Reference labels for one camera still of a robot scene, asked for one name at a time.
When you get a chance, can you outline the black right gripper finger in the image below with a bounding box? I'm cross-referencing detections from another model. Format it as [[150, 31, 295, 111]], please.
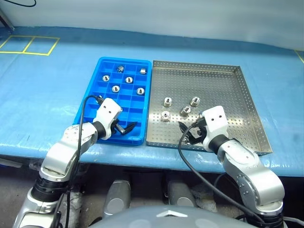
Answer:
[[178, 121, 191, 134], [183, 135, 203, 146]]

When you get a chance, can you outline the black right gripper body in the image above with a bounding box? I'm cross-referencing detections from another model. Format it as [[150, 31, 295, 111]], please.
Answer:
[[190, 117, 208, 143]]

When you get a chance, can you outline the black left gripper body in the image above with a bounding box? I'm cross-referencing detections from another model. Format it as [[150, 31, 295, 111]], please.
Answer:
[[110, 118, 127, 136]]

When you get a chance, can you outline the blue compartment tray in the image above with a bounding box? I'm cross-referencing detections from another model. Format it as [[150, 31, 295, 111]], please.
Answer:
[[73, 57, 152, 146]]

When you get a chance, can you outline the perforated metal tray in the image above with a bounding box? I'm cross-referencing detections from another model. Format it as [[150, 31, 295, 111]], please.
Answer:
[[145, 60, 273, 156]]

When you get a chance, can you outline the grey rounded housing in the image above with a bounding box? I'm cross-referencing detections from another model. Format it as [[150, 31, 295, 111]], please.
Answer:
[[103, 180, 131, 218], [167, 180, 198, 209]]

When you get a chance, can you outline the blue table cover sheet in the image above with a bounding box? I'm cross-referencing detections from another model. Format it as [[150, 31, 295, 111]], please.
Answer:
[[0, 26, 304, 178]]

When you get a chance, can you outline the grey robot torso dome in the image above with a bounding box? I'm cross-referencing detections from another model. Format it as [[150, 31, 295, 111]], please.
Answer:
[[90, 205, 262, 228]]

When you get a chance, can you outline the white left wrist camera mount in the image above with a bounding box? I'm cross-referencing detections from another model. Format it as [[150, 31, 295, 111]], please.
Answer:
[[92, 97, 123, 140]]

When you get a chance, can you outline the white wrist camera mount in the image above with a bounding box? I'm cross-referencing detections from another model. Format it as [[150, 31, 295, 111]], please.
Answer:
[[92, 97, 123, 140], [201, 106, 229, 152]]

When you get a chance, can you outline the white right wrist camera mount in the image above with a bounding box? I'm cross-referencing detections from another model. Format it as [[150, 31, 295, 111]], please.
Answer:
[[201, 106, 229, 152]]

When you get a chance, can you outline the grey metal frame bar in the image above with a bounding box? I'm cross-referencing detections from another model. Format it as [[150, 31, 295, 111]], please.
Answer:
[[0, 9, 15, 31]]

